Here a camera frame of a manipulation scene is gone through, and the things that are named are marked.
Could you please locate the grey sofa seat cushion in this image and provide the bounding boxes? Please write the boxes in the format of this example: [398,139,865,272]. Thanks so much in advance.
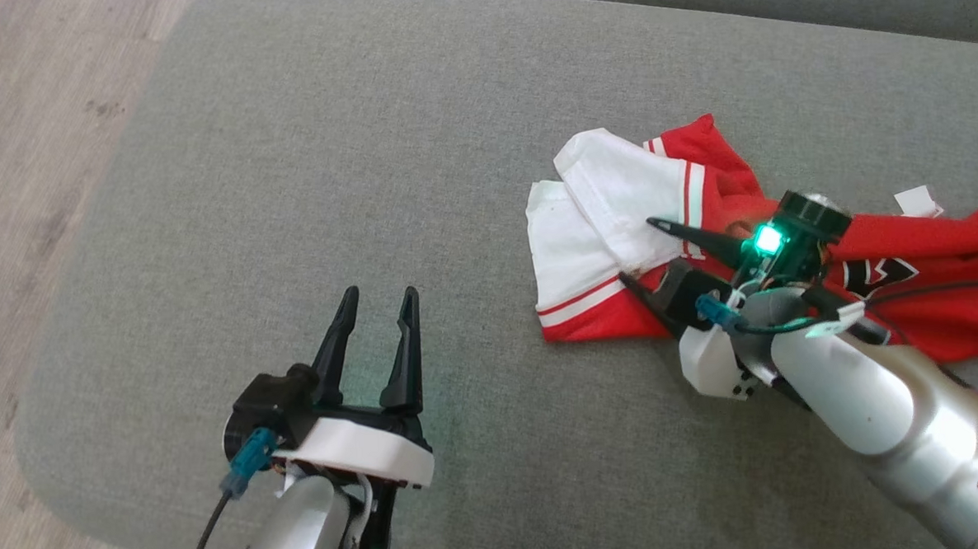
[0,0,978,549]

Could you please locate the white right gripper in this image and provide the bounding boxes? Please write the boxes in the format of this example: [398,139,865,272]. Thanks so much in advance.
[614,209,811,419]

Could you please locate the black cable with teal plug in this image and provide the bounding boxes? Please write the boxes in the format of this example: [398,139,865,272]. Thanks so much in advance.
[694,278,978,359]
[172,426,284,549]

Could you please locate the red basketball jersey with number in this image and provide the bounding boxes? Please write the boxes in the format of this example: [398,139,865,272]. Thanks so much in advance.
[521,102,978,382]

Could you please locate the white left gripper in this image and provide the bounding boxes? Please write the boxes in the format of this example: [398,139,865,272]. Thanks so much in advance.
[266,282,439,549]

